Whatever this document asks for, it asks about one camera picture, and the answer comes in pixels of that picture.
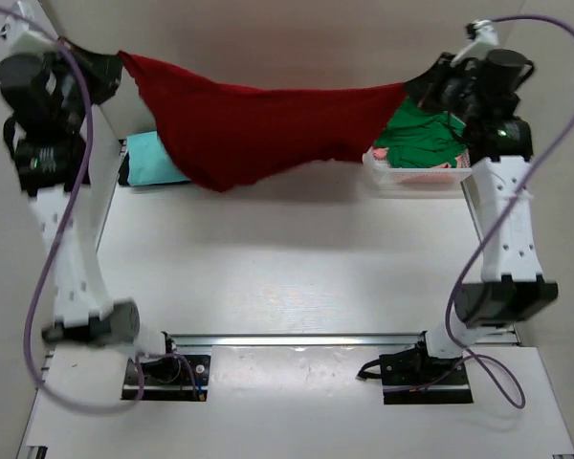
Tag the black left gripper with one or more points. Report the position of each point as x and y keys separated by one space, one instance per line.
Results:
x=110 y=65

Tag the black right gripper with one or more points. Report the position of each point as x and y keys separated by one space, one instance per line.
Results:
x=424 y=88

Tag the red t shirt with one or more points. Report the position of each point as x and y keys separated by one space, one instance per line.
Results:
x=222 y=136

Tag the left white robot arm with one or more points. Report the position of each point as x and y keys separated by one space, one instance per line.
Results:
x=51 y=90

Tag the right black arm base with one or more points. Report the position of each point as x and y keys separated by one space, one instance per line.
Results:
x=412 y=377

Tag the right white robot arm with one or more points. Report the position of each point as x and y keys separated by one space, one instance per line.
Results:
x=482 y=93

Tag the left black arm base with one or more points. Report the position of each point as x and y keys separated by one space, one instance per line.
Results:
x=182 y=376

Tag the green t shirt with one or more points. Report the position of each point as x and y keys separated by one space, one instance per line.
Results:
x=415 y=137

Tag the teal folded t shirt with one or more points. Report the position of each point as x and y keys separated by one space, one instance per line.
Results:
x=148 y=164

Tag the black folded t shirt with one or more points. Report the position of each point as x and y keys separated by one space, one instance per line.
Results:
x=124 y=170

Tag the white plastic basket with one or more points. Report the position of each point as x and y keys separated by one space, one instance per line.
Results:
x=427 y=191

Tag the silver aluminium table rail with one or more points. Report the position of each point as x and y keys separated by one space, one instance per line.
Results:
x=295 y=340

